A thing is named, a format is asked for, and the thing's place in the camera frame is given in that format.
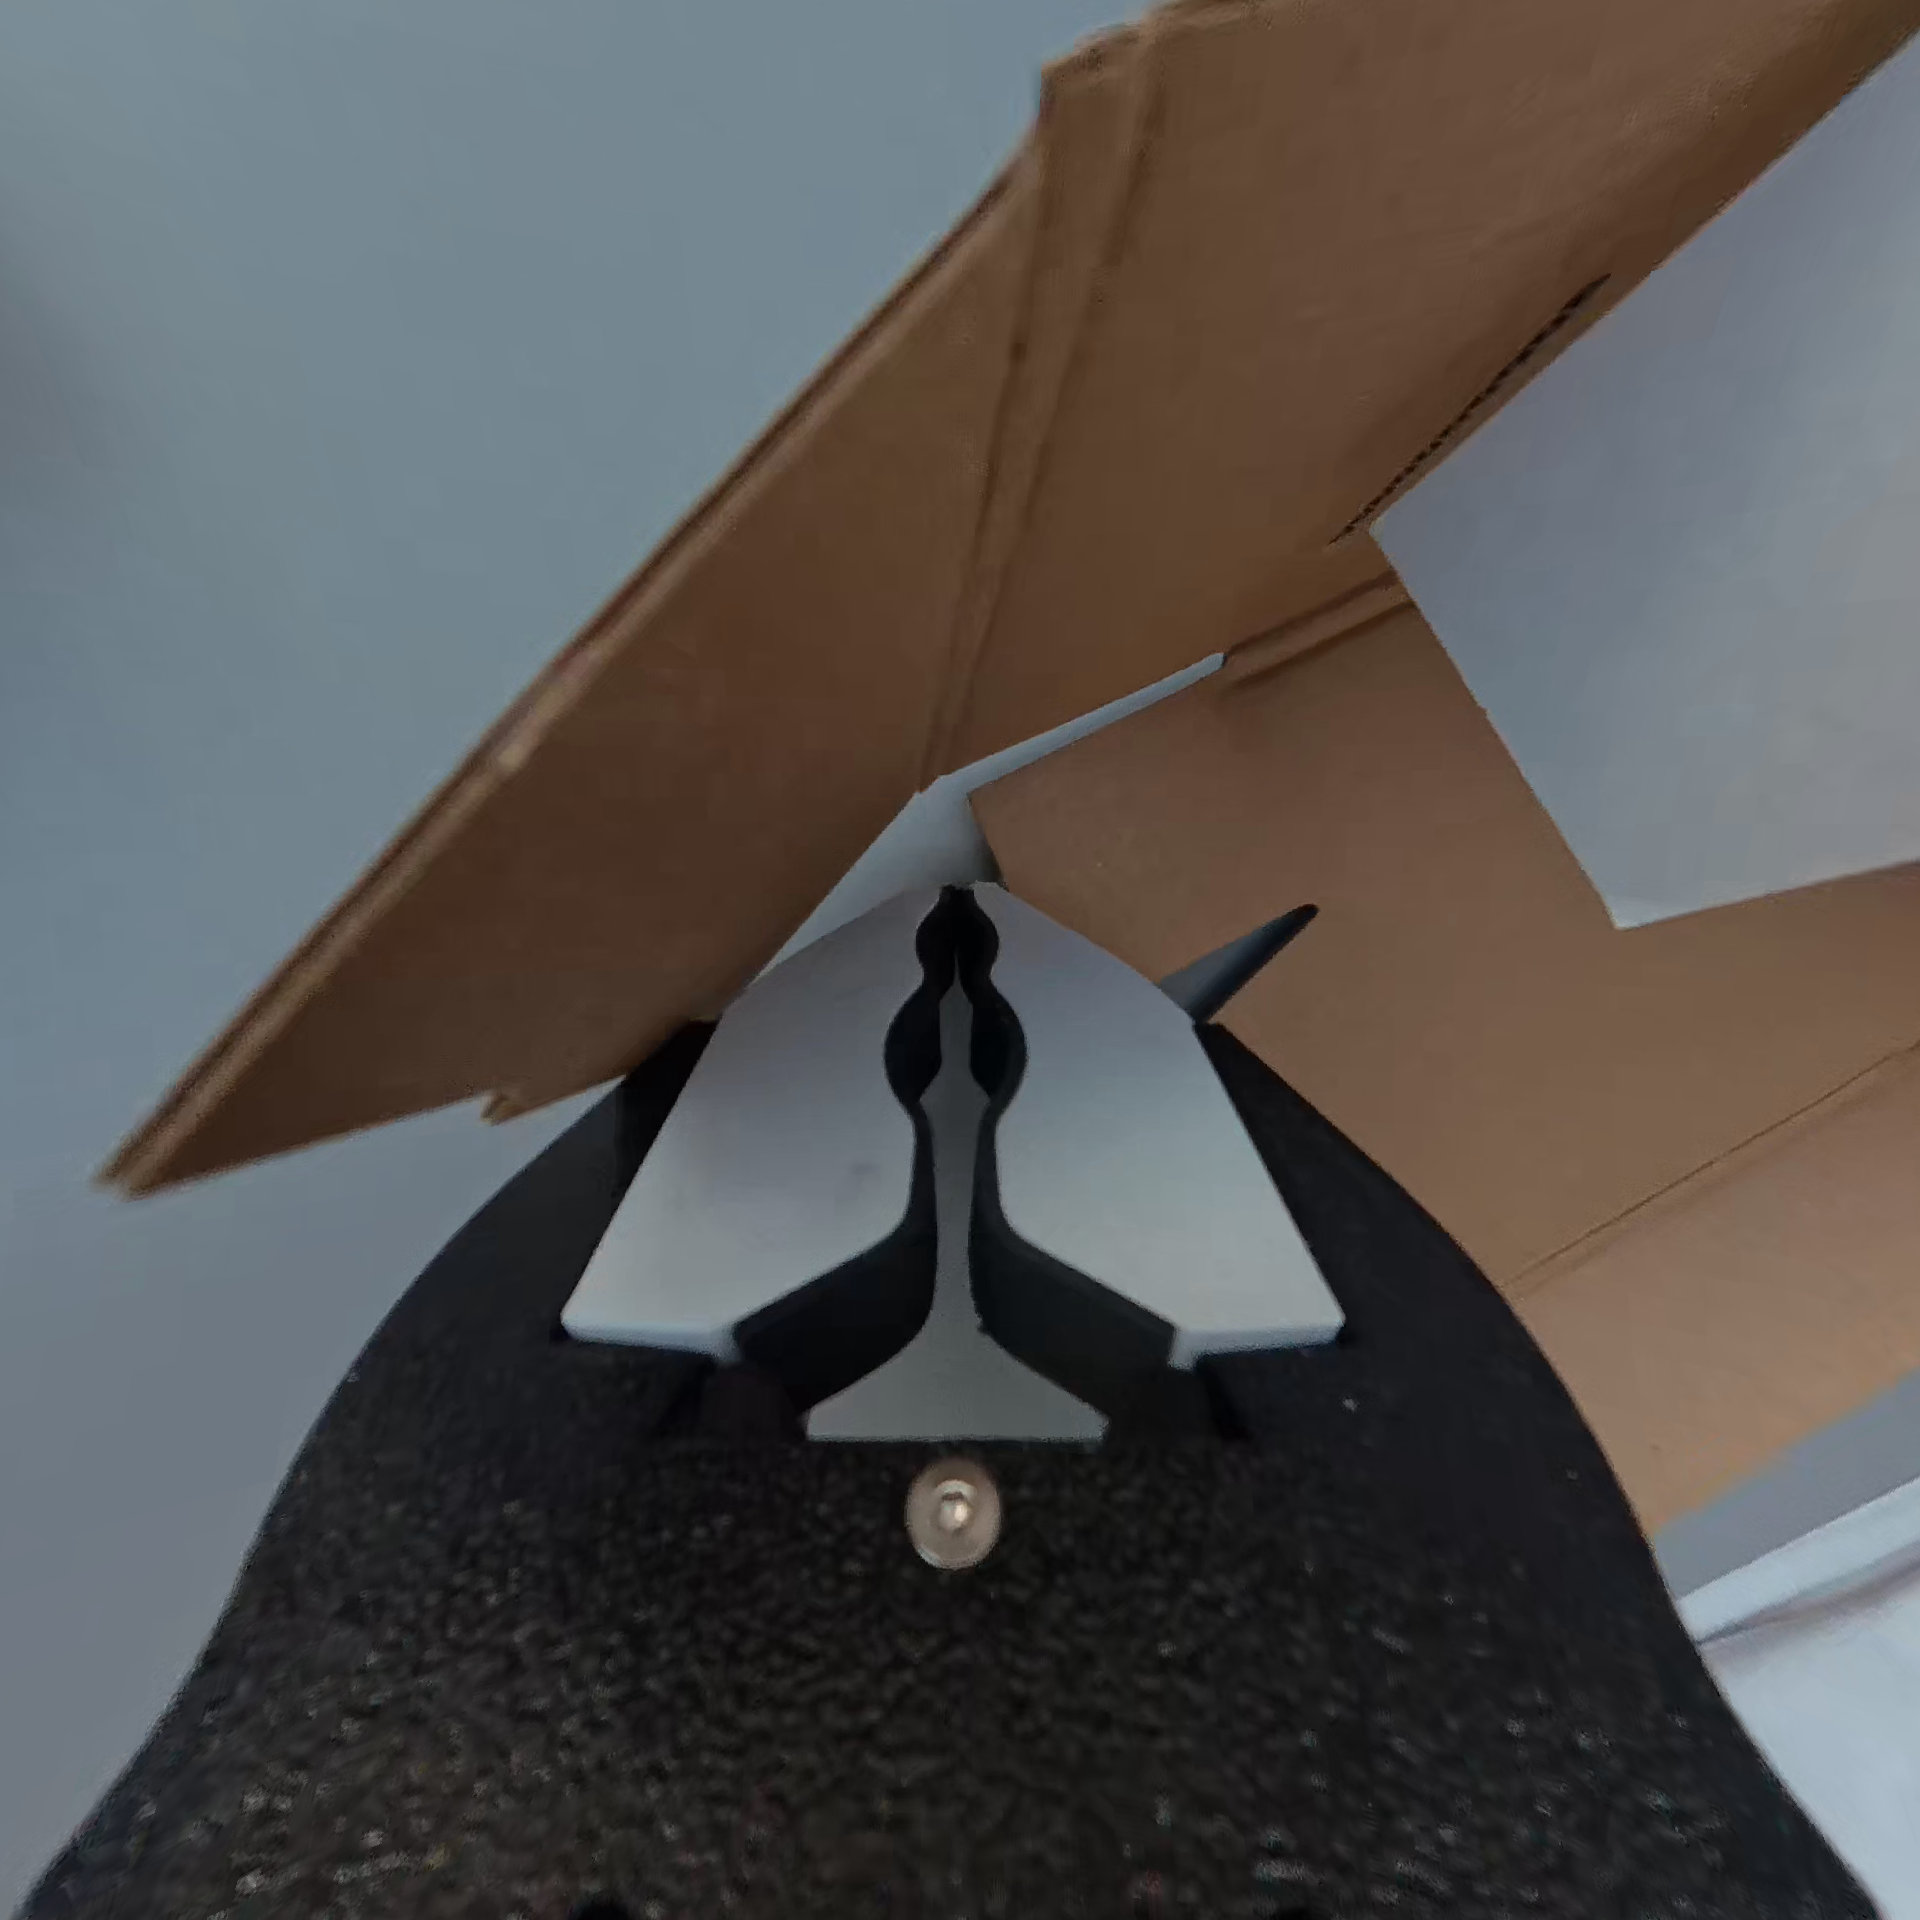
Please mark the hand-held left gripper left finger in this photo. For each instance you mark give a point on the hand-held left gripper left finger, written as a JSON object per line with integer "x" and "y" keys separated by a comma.
{"x": 750, "y": 1154}

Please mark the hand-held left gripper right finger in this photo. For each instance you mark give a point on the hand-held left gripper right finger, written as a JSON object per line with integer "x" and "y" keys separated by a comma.
{"x": 1141, "y": 1154}

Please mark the white brown-lined cardboard box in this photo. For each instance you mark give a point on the white brown-lined cardboard box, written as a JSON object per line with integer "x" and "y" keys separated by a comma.
{"x": 1275, "y": 375}

